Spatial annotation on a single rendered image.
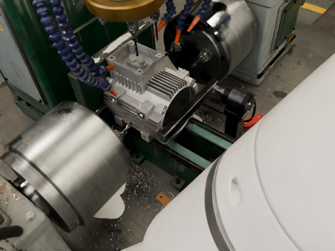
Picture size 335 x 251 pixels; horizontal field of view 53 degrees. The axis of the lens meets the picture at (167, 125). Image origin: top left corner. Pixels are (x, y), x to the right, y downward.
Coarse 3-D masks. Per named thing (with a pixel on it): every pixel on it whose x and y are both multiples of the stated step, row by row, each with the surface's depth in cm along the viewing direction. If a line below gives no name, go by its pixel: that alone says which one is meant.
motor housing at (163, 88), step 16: (160, 80) 87; (176, 80) 86; (128, 96) 89; (144, 96) 87; (160, 96) 85; (176, 96) 99; (192, 96) 95; (112, 112) 96; (128, 112) 90; (176, 112) 100; (144, 128) 90; (160, 128) 86
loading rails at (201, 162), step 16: (192, 128) 100; (208, 128) 98; (144, 144) 101; (160, 144) 95; (176, 144) 96; (192, 144) 104; (208, 144) 98; (224, 144) 95; (144, 160) 107; (160, 160) 101; (176, 160) 94; (192, 160) 92; (208, 160) 101; (176, 176) 100; (192, 176) 95
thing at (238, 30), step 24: (216, 0) 100; (240, 0) 103; (168, 24) 103; (216, 24) 94; (240, 24) 99; (168, 48) 110; (192, 48) 102; (216, 48) 96; (240, 48) 100; (192, 72) 109; (216, 72) 102
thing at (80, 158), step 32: (32, 128) 71; (64, 128) 69; (96, 128) 71; (0, 160) 69; (32, 160) 65; (64, 160) 66; (96, 160) 69; (128, 160) 75; (32, 192) 69; (64, 192) 65; (96, 192) 70; (64, 224) 70
